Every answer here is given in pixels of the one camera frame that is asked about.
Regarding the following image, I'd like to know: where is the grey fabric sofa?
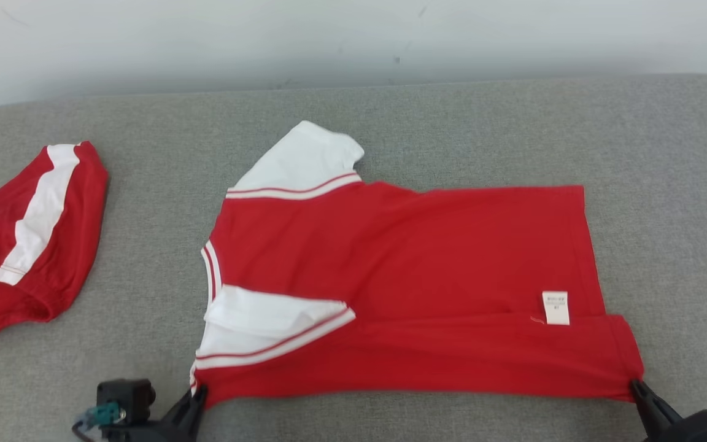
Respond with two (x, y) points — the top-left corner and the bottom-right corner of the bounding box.
(0, 74), (707, 442)

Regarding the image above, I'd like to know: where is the green left camera connector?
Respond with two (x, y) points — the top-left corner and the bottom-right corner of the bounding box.
(85, 402), (128, 428)

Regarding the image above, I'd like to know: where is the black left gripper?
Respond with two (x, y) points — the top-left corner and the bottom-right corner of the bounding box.
(104, 384), (209, 442)

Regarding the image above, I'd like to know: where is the red shirt with white sleeves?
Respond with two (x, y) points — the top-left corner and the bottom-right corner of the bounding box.
(189, 120), (645, 409)

